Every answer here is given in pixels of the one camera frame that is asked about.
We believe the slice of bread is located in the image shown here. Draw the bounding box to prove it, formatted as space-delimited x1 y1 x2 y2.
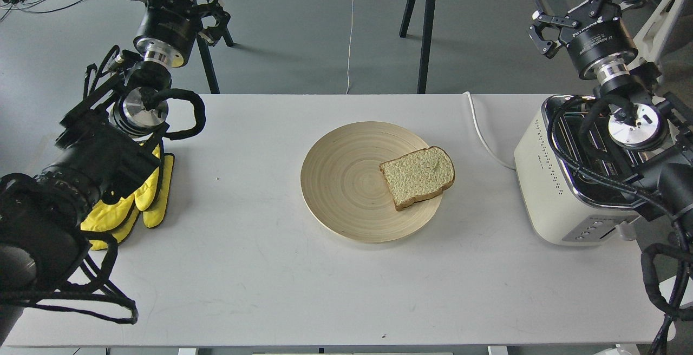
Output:
379 146 456 212

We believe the thin white hanging cable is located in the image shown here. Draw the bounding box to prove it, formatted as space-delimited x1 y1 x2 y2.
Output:
345 0 357 95

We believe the round wooden plate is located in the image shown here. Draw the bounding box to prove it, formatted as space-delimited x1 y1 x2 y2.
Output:
301 121 442 244

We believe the yellow cloth glove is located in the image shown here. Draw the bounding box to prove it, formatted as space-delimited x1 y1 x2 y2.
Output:
80 142 175 243

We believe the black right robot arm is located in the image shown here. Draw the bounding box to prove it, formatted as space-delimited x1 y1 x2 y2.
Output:
514 0 691 354

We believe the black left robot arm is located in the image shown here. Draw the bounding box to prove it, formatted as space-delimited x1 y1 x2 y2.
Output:
1 0 230 337

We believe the white office chair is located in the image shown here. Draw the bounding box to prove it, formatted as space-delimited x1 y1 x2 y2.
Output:
628 0 691 69

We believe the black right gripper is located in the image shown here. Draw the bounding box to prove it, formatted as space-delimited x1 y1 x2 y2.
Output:
528 0 648 81

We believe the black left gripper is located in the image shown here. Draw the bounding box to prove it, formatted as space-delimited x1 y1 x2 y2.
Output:
121 0 232 68

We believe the cream white toaster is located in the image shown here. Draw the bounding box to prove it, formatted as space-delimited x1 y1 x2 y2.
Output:
514 95 654 246

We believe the white toaster power cable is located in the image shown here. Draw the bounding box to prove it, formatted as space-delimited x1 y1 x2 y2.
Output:
462 91 517 171

